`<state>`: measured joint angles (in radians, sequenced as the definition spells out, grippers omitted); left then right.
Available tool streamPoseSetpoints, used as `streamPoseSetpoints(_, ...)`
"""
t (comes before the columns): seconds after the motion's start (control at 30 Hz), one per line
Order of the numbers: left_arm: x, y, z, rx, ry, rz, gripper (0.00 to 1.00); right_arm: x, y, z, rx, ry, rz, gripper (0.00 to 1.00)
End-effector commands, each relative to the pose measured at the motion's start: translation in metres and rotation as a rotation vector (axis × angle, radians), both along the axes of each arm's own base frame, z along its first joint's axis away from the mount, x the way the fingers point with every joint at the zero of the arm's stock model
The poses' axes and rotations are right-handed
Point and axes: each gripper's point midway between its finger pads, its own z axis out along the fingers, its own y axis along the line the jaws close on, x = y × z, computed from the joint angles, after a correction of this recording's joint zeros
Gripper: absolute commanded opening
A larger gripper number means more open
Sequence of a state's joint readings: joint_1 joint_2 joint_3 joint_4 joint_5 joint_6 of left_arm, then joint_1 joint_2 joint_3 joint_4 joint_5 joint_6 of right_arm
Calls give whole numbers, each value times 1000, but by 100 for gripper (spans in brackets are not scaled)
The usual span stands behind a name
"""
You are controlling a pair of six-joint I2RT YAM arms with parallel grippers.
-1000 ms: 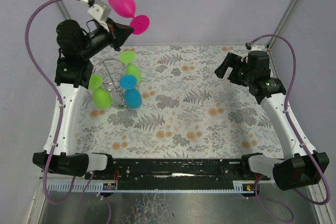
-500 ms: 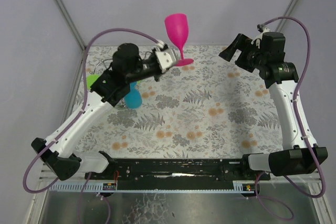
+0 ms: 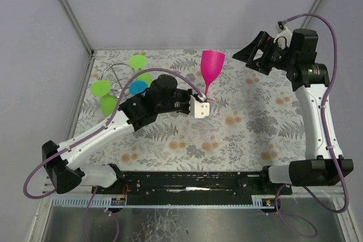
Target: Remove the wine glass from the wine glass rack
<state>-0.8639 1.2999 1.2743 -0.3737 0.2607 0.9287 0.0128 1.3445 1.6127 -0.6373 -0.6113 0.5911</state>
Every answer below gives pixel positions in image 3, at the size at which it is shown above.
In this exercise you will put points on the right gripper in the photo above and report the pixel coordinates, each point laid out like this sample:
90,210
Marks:
261,54

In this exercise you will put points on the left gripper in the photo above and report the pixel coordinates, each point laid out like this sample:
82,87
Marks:
186,101

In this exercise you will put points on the pink wine glass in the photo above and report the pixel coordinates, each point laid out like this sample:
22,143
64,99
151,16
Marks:
211,66

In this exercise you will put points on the green wine glass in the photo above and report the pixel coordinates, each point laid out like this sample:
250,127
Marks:
138,63
107,103

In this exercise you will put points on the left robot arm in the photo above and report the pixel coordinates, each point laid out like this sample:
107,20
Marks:
65,162

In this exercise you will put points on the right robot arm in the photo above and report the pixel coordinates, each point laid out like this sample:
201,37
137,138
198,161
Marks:
294,52

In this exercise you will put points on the blue wine glass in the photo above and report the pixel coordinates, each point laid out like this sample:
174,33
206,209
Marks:
138,87

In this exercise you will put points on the chrome wine glass rack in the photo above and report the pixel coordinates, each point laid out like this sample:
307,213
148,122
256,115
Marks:
117,74

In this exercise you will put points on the floral tablecloth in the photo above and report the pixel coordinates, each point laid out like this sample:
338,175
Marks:
243,121

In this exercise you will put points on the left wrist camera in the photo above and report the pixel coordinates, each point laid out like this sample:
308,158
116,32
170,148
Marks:
199,106

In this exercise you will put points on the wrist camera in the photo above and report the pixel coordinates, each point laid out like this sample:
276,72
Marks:
199,106
284,36

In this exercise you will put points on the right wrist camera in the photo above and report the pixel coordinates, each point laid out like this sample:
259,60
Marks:
284,36

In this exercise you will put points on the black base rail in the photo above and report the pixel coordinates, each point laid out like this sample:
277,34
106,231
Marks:
215,183

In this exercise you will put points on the white cable duct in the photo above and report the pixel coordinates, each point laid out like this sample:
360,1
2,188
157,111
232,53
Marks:
185,201

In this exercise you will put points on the left aluminium frame post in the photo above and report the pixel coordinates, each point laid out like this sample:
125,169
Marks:
76,26

